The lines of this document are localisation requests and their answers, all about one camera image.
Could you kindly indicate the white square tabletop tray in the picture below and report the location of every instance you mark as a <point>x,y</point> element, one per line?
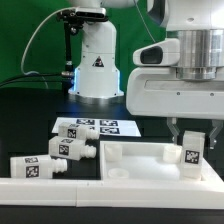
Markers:
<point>145,161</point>

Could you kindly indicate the white sheet with tags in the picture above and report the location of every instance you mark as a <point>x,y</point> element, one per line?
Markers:
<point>103,126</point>

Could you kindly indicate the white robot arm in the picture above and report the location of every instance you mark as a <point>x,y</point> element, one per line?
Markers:
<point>182,76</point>

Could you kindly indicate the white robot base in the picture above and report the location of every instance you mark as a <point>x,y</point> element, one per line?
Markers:
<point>96,79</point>

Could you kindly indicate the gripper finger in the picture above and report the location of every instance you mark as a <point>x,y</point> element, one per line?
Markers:
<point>172,125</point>
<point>217,126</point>

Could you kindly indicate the white L-shaped obstacle fence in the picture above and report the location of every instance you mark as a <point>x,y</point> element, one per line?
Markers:
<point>112,193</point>

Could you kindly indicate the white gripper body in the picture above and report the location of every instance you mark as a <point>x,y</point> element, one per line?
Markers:
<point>155,91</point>

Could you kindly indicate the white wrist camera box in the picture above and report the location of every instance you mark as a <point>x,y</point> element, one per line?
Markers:
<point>164,53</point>

